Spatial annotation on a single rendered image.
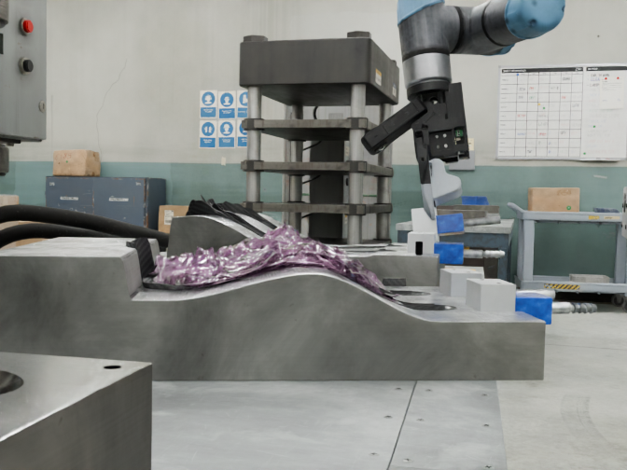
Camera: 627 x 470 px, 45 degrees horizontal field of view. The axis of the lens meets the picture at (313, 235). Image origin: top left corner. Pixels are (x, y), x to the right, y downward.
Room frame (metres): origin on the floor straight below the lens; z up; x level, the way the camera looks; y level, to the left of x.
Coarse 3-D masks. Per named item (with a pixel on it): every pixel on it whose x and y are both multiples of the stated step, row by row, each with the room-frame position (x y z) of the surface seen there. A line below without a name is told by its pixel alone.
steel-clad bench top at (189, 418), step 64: (192, 384) 0.64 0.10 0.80; (256, 384) 0.65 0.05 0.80; (320, 384) 0.65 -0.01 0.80; (384, 384) 0.66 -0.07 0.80; (448, 384) 0.66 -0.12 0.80; (192, 448) 0.48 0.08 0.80; (256, 448) 0.48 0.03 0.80; (320, 448) 0.49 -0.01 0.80; (384, 448) 0.49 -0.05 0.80; (448, 448) 0.49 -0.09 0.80
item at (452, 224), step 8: (416, 216) 1.14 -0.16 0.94; (424, 216) 1.14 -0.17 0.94; (440, 216) 1.14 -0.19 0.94; (448, 216) 1.13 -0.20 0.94; (456, 216) 1.13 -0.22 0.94; (496, 216) 1.14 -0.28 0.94; (416, 224) 1.14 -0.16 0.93; (424, 224) 1.14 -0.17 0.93; (432, 224) 1.13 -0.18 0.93; (440, 224) 1.14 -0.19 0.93; (448, 224) 1.13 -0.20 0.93; (456, 224) 1.13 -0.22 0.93; (464, 224) 1.14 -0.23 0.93; (472, 224) 1.14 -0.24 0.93; (480, 224) 1.14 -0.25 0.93; (488, 224) 1.14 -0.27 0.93; (440, 232) 1.13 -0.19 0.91; (448, 232) 1.13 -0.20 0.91; (456, 232) 1.14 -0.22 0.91; (464, 232) 1.16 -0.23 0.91
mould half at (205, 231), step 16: (176, 224) 1.06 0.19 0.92; (192, 224) 1.05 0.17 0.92; (208, 224) 1.05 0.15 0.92; (224, 224) 1.04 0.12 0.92; (256, 224) 1.16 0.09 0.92; (176, 240) 1.06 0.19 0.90; (192, 240) 1.05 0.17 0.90; (208, 240) 1.05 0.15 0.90; (224, 240) 1.04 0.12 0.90; (240, 240) 1.04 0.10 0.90; (352, 256) 1.00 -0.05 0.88; (368, 256) 1.00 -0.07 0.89; (384, 256) 0.99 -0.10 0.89; (400, 256) 0.99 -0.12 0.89; (416, 256) 0.99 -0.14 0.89; (432, 256) 0.98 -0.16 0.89; (384, 272) 0.99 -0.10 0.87; (400, 272) 0.99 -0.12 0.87; (416, 272) 0.98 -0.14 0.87; (432, 272) 0.98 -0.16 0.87
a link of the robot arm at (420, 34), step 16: (400, 0) 1.20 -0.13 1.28; (416, 0) 1.18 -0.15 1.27; (432, 0) 1.18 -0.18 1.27; (400, 16) 1.20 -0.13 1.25; (416, 16) 1.17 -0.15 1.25; (432, 16) 1.17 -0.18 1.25; (448, 16) 1.18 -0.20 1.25; (400, 32) 1.20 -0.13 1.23; (416, 32) 1.17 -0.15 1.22; (432, 32) 1.17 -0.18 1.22; (448, 32) 1.18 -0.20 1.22; (400, 48) 1.21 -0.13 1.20; (416, 48) 1.17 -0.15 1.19; (432, 48) 1.16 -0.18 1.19; (448, 48) 1.18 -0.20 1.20
